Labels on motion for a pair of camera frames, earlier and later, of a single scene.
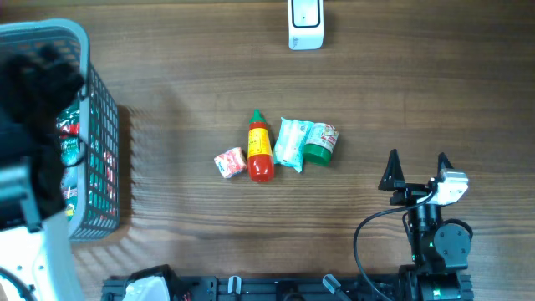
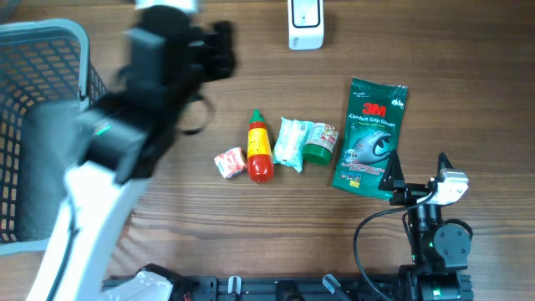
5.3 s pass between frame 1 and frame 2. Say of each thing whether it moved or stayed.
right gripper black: stayed
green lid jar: stayed
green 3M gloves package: moved
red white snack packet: stayed
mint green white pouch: stayed
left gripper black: moved
